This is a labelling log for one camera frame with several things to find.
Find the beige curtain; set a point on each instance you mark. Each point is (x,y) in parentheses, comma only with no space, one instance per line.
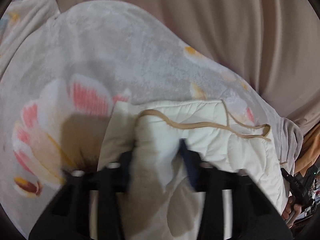
(272,44)

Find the orange cloth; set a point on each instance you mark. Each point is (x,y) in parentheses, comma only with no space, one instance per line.
(309,152)

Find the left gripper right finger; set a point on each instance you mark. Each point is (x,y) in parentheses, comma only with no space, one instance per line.
(234,206)

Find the white quilted garment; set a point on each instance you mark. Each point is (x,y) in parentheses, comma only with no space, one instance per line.
(160,202)

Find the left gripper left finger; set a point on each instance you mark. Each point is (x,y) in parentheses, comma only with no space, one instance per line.
(67,215)

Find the person's right hand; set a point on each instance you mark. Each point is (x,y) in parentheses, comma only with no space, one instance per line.
(291,208)

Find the grey floral fleece blanket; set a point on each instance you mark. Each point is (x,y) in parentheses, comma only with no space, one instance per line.
(62,75)

